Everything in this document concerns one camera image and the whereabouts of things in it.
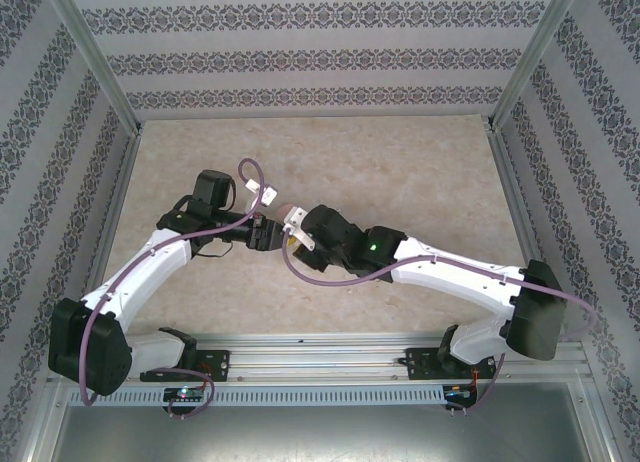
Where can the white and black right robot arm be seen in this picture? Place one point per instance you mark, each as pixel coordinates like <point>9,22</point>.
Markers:
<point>460,277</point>

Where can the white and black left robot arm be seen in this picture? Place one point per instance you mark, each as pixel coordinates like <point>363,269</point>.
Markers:
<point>150,262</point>

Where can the small circuit board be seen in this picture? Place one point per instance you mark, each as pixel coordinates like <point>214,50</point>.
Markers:
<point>460,393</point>
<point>185,393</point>

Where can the grey sheet metal panel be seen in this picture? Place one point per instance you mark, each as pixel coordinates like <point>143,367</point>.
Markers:
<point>320,437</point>

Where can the aluminium side rail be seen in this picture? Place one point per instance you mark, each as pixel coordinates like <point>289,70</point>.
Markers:
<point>511,182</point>
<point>119,192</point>

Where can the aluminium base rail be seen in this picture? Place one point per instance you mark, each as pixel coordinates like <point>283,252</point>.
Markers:
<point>320,354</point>

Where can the aluminium frame post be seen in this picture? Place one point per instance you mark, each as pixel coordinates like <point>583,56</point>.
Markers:
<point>97,62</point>
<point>531,57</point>

